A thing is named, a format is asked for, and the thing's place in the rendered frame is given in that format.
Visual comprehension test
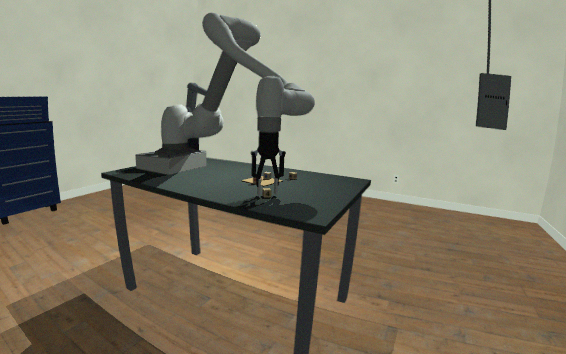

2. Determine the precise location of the tan square mat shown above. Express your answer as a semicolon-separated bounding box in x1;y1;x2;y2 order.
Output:
242;176;274;186

